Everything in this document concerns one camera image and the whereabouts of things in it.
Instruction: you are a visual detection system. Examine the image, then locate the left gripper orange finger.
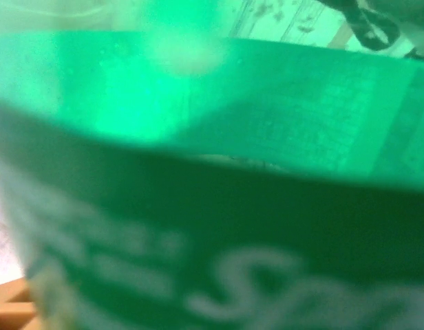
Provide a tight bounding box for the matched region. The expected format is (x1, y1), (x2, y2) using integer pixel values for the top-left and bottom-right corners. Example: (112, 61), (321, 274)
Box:
(0, 277), (37, 326)

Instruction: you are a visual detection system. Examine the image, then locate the green Sprite plastic bottle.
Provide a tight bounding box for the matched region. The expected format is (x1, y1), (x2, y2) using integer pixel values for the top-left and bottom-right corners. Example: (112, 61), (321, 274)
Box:
(0, 0), (424, 330)

